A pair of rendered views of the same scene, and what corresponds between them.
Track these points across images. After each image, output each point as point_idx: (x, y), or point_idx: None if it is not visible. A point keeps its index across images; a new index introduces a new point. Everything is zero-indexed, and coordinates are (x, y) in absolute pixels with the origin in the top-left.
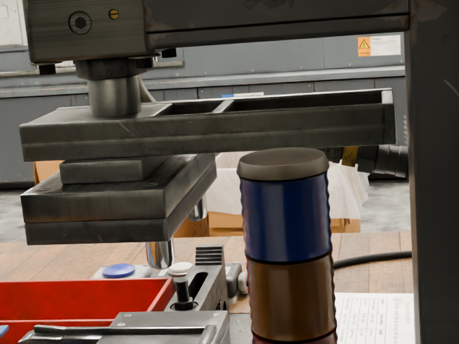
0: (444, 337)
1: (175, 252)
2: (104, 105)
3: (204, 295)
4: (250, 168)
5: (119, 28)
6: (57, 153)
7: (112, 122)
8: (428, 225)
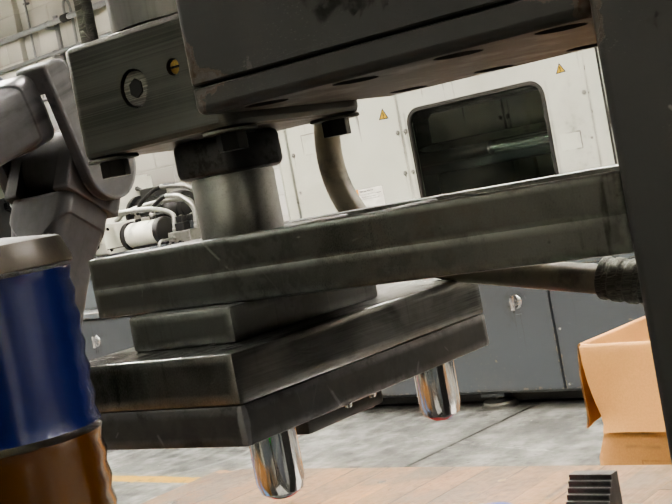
0: None
1: (630, 488)
2: (207, 221)
3: None
4: None
5: (182, 88)
6: (136, 303)
7: (196, 246)
8: None
